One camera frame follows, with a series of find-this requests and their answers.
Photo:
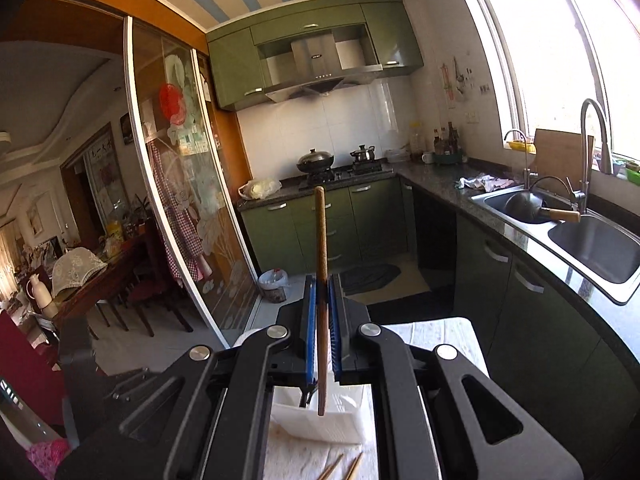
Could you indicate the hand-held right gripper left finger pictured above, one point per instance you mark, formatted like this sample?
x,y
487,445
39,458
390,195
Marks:
x,y
312,340

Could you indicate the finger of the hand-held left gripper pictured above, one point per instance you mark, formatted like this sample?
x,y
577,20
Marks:
x,y
127,385

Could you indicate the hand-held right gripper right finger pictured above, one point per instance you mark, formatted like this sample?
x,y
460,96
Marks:
x,y
334,340

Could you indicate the white plastic utensil holder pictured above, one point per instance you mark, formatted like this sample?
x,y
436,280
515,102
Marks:
x,y
340,420

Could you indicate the brown wooden chopstick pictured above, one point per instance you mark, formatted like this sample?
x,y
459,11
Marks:
x,y
332,466
354,466
321,240

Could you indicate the red sofa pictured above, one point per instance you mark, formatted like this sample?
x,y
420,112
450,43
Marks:
x,y
30,360

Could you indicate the white thermos jug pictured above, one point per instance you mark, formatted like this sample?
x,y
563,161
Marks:
x,y
42,295

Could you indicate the small trash bin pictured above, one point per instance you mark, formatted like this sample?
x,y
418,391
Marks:
x,y
274,285

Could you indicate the dark floor mat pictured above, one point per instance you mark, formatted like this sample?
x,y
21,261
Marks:
x,y
370,280

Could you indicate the dark wooden dining table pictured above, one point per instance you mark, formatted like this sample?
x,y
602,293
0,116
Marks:
x,y
110,280

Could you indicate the white lace food cover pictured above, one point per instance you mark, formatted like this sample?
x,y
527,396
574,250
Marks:
x,y
77,272

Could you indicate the dark wooden chair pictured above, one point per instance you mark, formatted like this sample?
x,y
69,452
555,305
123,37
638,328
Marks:
x,y
150,290

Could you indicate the white floral tablecloth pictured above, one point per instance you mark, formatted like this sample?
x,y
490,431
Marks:
x,y
440,332

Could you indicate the pink patterned clothing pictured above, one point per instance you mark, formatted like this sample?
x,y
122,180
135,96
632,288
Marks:
x,y
47,457

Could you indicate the yellow snack packets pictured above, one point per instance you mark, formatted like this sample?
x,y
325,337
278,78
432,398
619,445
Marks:
x,y
114,237

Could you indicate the potted plant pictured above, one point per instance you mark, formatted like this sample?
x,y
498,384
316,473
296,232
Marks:
x,y
139,210

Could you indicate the white plastic bag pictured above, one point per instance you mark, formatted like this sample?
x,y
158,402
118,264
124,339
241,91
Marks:
x,y
257,188

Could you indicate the black gas stove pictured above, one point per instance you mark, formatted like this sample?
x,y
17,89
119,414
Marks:
x,y
345,174

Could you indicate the red checkered apron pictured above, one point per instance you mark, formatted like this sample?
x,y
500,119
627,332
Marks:
x,y
175,210

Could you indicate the black lidded pot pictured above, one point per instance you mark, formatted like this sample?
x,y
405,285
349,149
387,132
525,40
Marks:
x,y
315,160

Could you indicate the small metal kettle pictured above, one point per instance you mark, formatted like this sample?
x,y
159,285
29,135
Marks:
x,y
363,154

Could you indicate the printed glass sliding door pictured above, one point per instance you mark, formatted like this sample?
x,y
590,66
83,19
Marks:
x,y
200,185

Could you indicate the dark granite countertop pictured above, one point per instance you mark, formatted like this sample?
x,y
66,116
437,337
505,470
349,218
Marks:
x,y
450,177

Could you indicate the white mug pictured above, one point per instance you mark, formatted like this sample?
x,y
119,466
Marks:
x,y
427,157

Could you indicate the green round tray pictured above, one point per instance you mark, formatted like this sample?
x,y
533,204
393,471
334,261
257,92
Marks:
x,y
447,159

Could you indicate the yellow oil bottle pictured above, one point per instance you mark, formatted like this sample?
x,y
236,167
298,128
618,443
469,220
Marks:
x,y
415,139

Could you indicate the crumpled dish cloth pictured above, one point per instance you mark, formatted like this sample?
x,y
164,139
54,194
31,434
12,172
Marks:
x,y
485,181

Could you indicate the dark sauce bottle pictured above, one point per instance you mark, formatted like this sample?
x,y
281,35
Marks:
x,y
452,136
436,141

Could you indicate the small steel faucet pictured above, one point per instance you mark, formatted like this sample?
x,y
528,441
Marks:
x,y
525,160

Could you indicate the yellow sponge tray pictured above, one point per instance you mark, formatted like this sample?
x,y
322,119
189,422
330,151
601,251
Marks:
x,y
520,146

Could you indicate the steel double sink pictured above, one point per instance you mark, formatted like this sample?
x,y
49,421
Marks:
x,y
590,245

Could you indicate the steel range hood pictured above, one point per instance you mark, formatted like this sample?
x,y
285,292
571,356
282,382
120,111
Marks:
x,y
315,60

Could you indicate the wooden cutting board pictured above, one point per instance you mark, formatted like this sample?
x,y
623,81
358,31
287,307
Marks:
x,y
557,155

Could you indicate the tall steel faucet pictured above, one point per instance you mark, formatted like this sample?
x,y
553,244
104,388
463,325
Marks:
x,y
600,125

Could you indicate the green plastic basket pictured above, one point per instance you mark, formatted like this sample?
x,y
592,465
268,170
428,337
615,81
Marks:
x,y
632,172

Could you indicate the kitchen window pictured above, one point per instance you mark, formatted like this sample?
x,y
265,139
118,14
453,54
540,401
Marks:
x,y
575,50

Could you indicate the calligraphy wall hanging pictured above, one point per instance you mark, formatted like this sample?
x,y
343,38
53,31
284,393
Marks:
x,y
105,175

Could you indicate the framed wall picture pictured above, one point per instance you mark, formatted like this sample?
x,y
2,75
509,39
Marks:
x,y
125,127

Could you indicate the green wall cabinets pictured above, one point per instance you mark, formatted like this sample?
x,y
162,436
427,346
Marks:
x,y
235,70

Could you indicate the wall hooks with utensils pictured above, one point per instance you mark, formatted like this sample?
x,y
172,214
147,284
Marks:
x,y
455,82

